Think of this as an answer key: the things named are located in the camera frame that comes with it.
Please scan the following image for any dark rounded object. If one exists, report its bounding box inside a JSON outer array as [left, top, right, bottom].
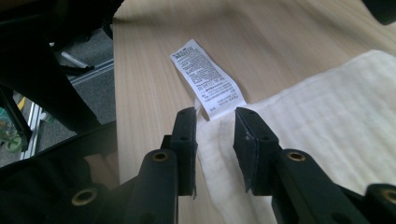
[[361, 0, 396, 26]]

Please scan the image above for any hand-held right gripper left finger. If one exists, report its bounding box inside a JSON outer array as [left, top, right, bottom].
[[161, 106, 199, 197]]

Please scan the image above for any silver metal tube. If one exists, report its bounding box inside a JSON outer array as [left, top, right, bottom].
[[60, 50, 92, 70]]

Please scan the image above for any white cloth with label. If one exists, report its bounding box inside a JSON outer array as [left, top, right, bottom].
[[169, 38, 396, 224]]

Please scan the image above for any green round object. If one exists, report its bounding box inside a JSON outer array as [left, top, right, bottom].
[[0, 106, 23, 153]]

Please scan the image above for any black stand frame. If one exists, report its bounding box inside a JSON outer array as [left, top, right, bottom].
[[0, 0, 125, 135]]

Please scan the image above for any aluminium profile rail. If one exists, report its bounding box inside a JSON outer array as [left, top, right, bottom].
[[20, 102, 45, 161]]

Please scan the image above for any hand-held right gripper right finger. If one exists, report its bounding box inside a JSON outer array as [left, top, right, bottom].
[[233, 106, 281, 197]]

